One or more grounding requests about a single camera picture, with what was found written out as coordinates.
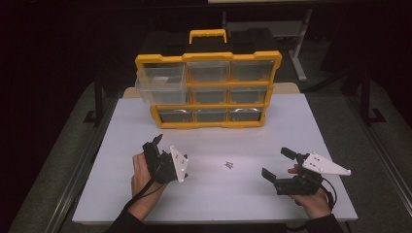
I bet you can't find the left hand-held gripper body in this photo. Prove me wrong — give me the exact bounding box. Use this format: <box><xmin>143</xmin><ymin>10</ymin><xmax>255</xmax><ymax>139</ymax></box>
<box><xmin>142</xmin><ymin>141</ymin><xmax>189</xmax><ymax>185</ymax></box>

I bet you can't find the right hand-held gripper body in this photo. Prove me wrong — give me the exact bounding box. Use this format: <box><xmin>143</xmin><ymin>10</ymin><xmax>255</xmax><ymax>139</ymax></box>
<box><xmin>273</xmin><ymin>151</ymin><xmax>352</xmax><ymax>197</ymax></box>

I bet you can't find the clear plastic organizer drawer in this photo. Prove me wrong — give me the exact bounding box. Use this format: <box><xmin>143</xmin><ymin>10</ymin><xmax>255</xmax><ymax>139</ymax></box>
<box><xmin>134</xmin><ymin>62</ymin><xmax>190</xmax><ymax>106</ymax></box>

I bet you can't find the yellow black organizer cabinet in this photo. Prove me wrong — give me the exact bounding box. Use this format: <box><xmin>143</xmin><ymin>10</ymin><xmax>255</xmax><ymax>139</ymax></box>
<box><xmin>134</xmin><ymin>27</ymin><xmax>283</xmax><ymax>130</ymax></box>

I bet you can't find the person's left hand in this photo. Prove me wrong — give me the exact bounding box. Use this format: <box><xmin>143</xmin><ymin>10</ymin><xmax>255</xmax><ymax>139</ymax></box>
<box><xmin>130</xmin><ymin>152</ymin><xmax>168</xmax><ymax>204</ymax></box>

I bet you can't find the person's right hand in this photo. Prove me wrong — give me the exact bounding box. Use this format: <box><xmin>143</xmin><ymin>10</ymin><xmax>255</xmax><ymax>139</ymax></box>
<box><xmin>287</xmin><ymin>163</ymin><xmax>332</xmax><ymax>220</ymax></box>

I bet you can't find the black metal stand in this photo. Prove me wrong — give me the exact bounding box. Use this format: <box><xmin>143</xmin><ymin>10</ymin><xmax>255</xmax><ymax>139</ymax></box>
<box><xmin>359</xmin><ymin>66</ymin><xmax>387</xmax><ymax>126</ymax></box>
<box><xmin>83</xmin><ymin>72</ymin><xmax>105</xmax><ymax>128</ymax></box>

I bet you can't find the grid of clear drawers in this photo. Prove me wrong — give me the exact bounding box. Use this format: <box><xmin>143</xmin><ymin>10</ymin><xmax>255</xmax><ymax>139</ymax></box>
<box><xmin>158</xmin><ymin>60</ymin><xmax>275</xmax><ymax>123</ymax></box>

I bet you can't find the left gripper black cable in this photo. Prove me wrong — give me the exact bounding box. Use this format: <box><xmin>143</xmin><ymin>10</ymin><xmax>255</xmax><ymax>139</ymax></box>
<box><xmin>122</xmin><ymin>163</ymin><xmax>164</xmax><ymax>212</ymax></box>

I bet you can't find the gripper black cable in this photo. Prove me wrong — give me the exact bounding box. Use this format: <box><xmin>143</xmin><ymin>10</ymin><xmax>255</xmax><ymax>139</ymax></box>
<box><xmin>320</xmin><ymin>177</ymin><xmax>338</xmax><ymax>212</ymax></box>
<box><xmin>122</xmin><ymin>163</ymin><xmax>164</xmax><ymax>212</ymax></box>

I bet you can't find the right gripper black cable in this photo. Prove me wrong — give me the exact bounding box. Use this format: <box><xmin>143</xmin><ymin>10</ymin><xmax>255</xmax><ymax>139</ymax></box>
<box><xmin>320</xmin><ymin>177</ymin><xmax>338</xmax><ymax>212</ymax></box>

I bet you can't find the aluminium rail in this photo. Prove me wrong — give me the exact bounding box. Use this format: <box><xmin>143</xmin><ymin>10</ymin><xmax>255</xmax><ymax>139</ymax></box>
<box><xmin>45</xmin><ymin>96</ymin><xmax>120</xmax><ymax>233</ymax></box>
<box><xmin>344</xmin><ymin>95</ymin><xmax>412</xmax><ymax>208</ymax></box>

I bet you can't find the white metal desk frame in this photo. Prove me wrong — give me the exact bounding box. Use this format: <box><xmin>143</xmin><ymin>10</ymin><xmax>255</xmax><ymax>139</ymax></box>
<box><xmin>207</xmin><ymin>0</ymin><xmax>346</xmax><ymax>83</ymax></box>

